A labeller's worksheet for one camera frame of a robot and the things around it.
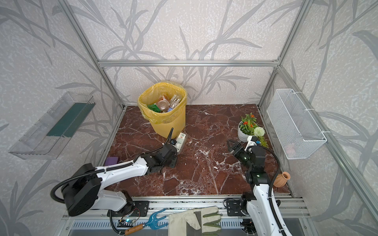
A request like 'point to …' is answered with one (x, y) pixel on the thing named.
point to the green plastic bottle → (154, 107)
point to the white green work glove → (205, 221)
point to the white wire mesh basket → (298, 131)
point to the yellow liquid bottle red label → (164, 103)
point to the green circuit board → (126, 222)
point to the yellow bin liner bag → (158, 118)
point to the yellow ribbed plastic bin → (177, 122)
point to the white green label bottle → (179, 140)
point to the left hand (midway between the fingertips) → (176, 153)
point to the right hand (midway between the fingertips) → (231, 140)
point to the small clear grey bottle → (174, 101)
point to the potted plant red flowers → (248, 127)
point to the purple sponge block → (111, 161)
